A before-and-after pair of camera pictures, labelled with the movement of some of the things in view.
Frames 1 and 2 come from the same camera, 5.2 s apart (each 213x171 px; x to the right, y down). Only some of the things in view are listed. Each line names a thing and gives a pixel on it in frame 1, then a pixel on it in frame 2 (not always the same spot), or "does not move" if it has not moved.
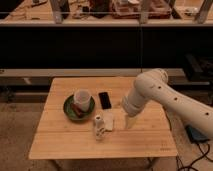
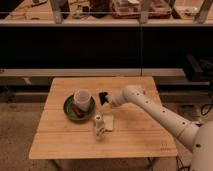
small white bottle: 100,130 does not move
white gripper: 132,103 -> 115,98
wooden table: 83,118 does not move
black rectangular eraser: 105,100 does not move
